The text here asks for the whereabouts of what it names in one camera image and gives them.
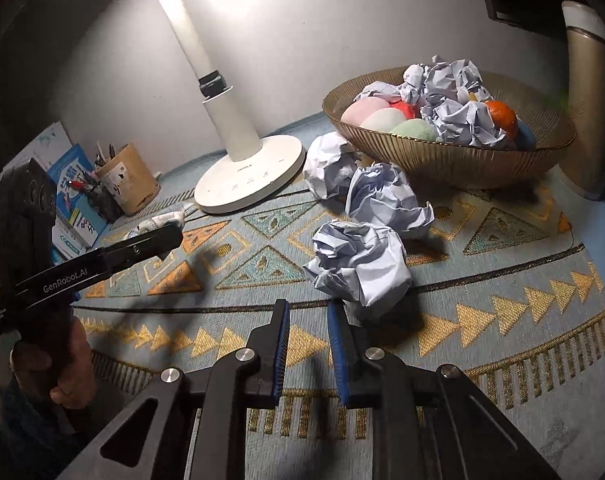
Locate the white paper ball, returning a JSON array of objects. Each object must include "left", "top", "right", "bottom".
[{"left": 304, "top": 220, "right": 413, "bottom": 321}]

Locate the pink white green dango plush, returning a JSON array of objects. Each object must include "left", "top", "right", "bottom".
[{"left": 341, "top": 96, "right": 438, "bottom": 142}]

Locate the orange mandarin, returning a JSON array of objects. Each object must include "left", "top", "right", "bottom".
[{"left": 485, "top": 100, "right": 519, "bottom": 140}]

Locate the person left hand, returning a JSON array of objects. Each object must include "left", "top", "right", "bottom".
[{"left": 10, "top": 316, "right": 96, "bottom": 410}]

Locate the black mesh pen holder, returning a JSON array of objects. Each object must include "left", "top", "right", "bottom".
[{"left": 83, "top": 181, "right": 124, "bottom": 223}]

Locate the blue white booklets stack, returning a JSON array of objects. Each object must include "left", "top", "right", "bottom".
[{"left": 1, "top": 122, "right": 107, "bottom": 260}]

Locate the cardboard cylinder pen holder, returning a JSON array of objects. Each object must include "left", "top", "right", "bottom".
[{"left": 95, "top": 143, "right": 160, "bottom": 216}]

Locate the white desk lamp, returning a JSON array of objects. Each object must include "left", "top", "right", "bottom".
[{"left": 158, "top": 0, "right": 306, "bottom": 214}]

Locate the blue patterned table mat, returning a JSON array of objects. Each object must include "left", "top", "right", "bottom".
[{"left": 75, "top": 180, "right": 605, "bottom": 479}]

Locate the gold ribbed bowl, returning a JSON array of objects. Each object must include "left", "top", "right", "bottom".
[{"left": 322, "top": 66, "right": 577, "bottom": 190}]

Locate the beige thermos bottle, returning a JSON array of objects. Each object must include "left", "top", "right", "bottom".
[{"left": 560, "top": 0, "right": 605, "bottom": 200}]

